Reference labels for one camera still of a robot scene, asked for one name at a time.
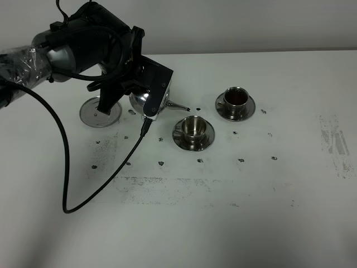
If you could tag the stainless steel teacup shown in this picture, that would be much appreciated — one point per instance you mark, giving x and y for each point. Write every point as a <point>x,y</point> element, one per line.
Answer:
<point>233,98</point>
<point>191,128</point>

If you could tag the near stainless steel teacup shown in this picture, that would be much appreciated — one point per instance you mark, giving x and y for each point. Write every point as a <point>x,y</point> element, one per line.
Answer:
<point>191,128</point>

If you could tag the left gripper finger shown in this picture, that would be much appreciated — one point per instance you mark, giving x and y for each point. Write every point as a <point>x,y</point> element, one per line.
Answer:
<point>109,96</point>

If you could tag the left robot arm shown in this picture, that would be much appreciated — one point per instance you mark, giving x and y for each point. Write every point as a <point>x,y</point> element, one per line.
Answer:
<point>25,67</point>

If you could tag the teapot steel saucer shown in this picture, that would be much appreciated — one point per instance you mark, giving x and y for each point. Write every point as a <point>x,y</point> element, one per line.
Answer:
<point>91,117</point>

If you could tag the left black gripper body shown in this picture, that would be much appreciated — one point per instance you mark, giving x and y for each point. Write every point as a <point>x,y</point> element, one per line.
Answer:
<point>94,45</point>

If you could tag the near steel saucer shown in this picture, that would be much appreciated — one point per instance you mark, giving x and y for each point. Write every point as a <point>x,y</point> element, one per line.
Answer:
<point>197,145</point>

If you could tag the stainless steel teapot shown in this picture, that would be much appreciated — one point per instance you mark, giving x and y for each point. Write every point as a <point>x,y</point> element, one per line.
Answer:
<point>150,104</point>

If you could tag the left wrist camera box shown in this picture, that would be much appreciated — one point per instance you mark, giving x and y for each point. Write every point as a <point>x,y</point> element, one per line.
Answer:
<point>153,76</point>

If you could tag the far stainless steel teacup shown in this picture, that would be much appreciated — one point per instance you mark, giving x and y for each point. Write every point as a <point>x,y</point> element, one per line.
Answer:
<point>233,98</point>

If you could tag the far steel saucer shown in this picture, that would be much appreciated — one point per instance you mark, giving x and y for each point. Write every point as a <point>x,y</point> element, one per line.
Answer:
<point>232,112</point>

